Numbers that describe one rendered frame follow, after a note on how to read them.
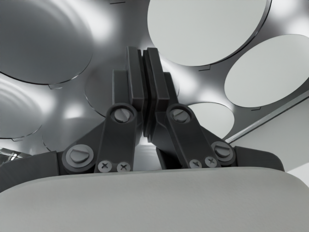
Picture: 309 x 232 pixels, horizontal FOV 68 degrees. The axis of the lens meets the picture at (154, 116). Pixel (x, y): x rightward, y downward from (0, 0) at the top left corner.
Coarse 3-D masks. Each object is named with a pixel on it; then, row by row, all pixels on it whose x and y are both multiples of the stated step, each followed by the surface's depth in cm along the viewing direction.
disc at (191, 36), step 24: (168, 0) 18; (192, 0) 18; (216, 0) 18; (240, 0) 19; (264, 0) 19; (168, 24) 19; (192, 24) 20; (216, 24) 20; (240, 24) 20; (168, 48) 21; (192, 48) 21; (216, 48) 22
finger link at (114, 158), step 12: (108, 108) 9; (120, 108) 9; (132, 108) 9; (108, 120) 8; (120, 120) 9; (132, 120) 9; (108, 132) 8; (120, 132) 8; (132, 132) 8; (108, 144) 8; (120, 144) 8; (132, 144) 8; (108, 156) 8; (120, 156) 8; (132, 156) 8; (96, 168) 7; (108, 168) 7; (120, 168) 7; (132, 168) 7
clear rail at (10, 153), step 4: (0, 148) 29; (4, 148) 30; (0, 152) 30; (4, 152) 30; (8, 152) 30; (12, 152) 30; (16, 152) 30; (20, 152) 31; (12, 156) 30; (16, 156) 31; (20, 156) 31; (24, 156) 31; (28, 156) 31
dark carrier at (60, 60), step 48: (0, 0) 17; (48, 0) 17; (96, 0) 17; (144, 0) 18; (288, 0) 19; (0, 48) 19; (48, 48) 20; (96, 48) 20; (144, 48) 21; (240, 48) 22; (0, 96) 23; (48, 96) 24; (96, 96) 25; (192, 96) 26; (288, 96) 28; (0, 144) 29; (48, 144) 30; (144, 144) 33
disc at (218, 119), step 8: (192, 104) 28; (200, 104) 28; (208, 104) 28; (216, 104) 28; (200, 112) 29; (208, 112) 29; (216, 112) 29; (224, 112) 29; (200, 120) 30; (208, 120) 30; (216, 120) 30; (224, 120) 31; (232, 120) 31; (208, 128) 32; (216, 128) 32; (224, 128) 32; (224, 136) 33
